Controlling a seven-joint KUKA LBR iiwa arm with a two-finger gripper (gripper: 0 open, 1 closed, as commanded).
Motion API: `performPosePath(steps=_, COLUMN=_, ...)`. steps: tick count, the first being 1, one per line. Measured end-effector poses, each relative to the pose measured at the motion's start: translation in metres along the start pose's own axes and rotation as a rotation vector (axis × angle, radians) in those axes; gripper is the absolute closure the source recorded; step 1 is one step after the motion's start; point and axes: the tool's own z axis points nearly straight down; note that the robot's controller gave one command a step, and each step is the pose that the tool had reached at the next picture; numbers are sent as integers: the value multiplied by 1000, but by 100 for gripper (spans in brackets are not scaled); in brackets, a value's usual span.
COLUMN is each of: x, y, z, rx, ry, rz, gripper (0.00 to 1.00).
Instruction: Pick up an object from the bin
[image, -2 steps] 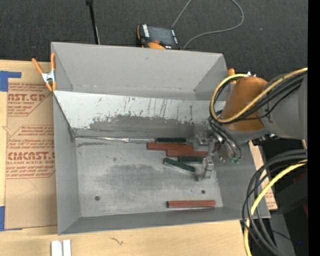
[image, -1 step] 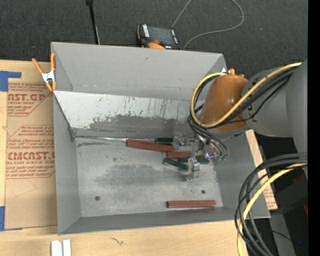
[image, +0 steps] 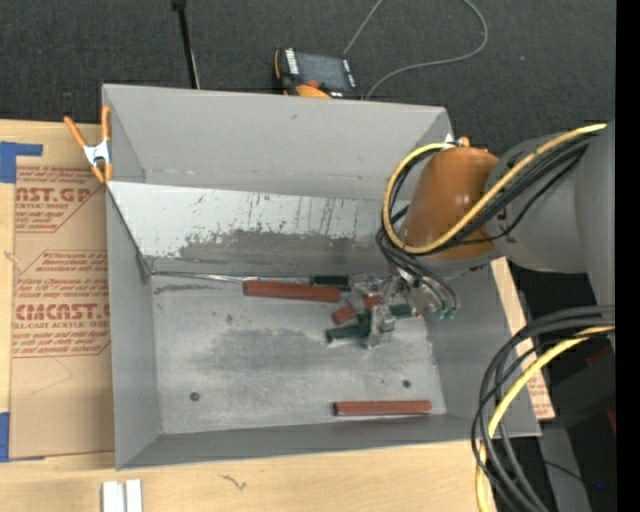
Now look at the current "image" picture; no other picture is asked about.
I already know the grey metal bin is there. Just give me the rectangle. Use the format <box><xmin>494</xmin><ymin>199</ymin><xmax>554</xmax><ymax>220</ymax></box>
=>
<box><xmin>101</xmin><ymin>83</ymin><xmax>543</xmax><ymax>472</ymax></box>

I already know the brown cardboard board, red print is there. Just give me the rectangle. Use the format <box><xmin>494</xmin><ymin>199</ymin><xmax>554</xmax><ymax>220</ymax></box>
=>
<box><xmin>0</xmin><ymin>118</ymin><xmax>117</xmax><ymax>462</ymax></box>

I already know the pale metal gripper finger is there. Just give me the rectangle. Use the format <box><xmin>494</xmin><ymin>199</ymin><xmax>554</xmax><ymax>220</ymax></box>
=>
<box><xmin>348</xmin><ymin>274</ymin><xmax>397</xmax><ymax>312</ymax></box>
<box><xmin>363</xmin><ymin>303</ymin><xmax>399</xmax><ymax>350</ymax></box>

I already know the red-brown flat block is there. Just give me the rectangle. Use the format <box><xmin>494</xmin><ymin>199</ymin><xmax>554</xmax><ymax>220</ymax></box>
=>
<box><xmin>331</xmin><ymin>294</ymin><xmax>384</xmax><ymax>326</ymax></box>
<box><xmin>332</xmin><ymin>399</ymin><xmax>433</xmax><ymax>418</ymax></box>
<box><xmin>242</xmin><ymin>279</ymin><xmax>343</xmax><ymax>304</ymax></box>

